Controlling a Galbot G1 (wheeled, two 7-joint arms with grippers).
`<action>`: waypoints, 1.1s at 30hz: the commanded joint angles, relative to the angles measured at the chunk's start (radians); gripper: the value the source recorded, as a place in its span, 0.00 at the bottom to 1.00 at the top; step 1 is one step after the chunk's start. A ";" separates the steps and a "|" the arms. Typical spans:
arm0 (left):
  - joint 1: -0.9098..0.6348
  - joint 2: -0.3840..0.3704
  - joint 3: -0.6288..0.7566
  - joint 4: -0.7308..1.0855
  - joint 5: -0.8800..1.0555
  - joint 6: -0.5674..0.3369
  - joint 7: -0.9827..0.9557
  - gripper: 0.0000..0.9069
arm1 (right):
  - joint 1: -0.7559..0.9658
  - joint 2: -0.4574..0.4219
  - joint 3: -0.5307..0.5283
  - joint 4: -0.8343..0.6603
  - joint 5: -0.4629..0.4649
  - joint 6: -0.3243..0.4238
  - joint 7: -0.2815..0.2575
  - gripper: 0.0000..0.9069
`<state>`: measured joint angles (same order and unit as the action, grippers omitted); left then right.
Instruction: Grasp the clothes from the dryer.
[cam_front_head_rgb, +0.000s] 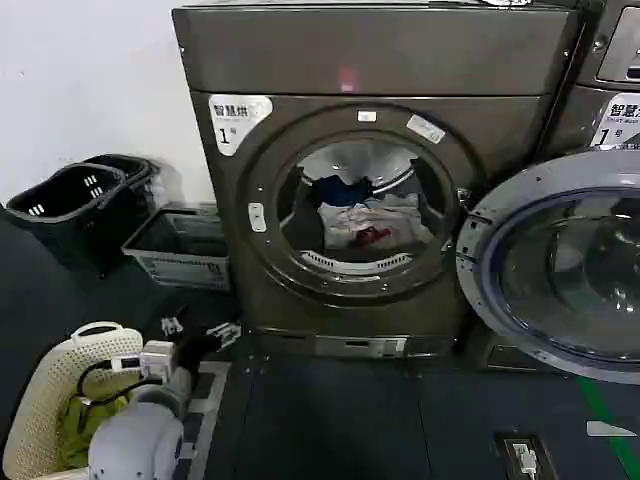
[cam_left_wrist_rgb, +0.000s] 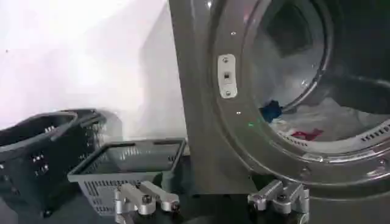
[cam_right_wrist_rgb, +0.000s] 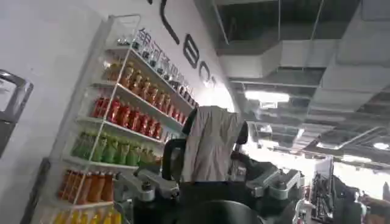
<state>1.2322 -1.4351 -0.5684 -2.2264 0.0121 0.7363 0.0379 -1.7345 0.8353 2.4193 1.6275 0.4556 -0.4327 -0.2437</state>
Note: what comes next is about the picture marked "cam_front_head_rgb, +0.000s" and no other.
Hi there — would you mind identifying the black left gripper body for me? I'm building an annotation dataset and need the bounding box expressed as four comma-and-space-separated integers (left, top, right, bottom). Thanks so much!
174, 332, 222, 373

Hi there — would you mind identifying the grey plastic crate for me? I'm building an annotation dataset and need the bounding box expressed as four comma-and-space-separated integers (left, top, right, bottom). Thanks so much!
121, 206, 233, 294

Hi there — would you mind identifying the white perforated laundry basket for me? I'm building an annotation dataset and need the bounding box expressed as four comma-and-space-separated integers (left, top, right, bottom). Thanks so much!
0, 321, 174, 480

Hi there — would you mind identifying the green garment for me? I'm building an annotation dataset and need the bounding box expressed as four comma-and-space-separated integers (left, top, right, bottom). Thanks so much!
56, 388, 137, 472

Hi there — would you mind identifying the black plastic laundry basket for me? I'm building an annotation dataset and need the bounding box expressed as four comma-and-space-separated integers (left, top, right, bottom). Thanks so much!
82, 153, 157, 221
5, 162, 132, 277

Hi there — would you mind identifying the white garment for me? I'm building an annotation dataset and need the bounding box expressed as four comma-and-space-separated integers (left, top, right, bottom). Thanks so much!
319, 192, 420, 251

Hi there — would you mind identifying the red cloth item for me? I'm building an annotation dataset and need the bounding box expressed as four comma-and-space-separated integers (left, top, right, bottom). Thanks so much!
353, 225, 393, 247

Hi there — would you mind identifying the blue garment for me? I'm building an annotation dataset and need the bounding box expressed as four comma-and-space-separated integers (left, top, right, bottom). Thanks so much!
315, 174, 375, 207

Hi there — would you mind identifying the grey front-load dryer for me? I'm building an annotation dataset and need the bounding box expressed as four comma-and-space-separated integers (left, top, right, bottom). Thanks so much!
171, 3, 592, 359

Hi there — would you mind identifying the floor socket box with plug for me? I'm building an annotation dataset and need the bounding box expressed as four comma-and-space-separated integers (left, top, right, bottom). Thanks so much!
493, 430, 545, 480

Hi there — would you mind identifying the round glass dryer door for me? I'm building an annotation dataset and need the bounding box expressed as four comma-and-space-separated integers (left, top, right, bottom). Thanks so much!
455, 149, 640, 387

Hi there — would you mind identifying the grey dryer with control panel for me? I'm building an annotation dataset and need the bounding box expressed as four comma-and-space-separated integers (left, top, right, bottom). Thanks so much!
542, 0, 640, 372

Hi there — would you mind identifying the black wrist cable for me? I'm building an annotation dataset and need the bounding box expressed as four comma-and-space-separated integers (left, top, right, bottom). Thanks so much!
76, 360, 147, 407

